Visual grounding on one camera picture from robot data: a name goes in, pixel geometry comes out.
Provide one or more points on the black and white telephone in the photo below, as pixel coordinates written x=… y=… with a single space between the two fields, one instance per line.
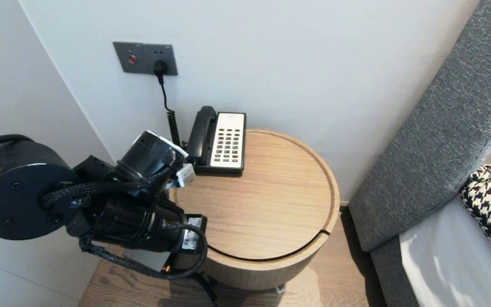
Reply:
x=228 y=143

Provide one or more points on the round wooden side table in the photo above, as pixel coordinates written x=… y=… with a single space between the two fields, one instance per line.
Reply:
x=271 y=187

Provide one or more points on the black telephone handset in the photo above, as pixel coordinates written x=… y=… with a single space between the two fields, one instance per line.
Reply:
x=203 y=132

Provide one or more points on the gray wall switch red button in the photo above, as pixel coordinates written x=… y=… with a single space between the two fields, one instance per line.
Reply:
x=129 y=57

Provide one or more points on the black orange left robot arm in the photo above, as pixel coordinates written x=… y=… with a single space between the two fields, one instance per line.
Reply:
x=15 y=192

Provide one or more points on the gray fabric headboard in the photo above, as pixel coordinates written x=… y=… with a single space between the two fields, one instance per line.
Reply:
x=441 y=128

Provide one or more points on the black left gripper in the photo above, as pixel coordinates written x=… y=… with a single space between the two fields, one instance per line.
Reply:
x=194 y=232

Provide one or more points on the gray wall power socket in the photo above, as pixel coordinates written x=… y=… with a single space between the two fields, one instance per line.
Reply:
x=166 y=53

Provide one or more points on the gray fabric bed frame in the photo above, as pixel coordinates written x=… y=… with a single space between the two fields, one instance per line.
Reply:
x=392 y=273

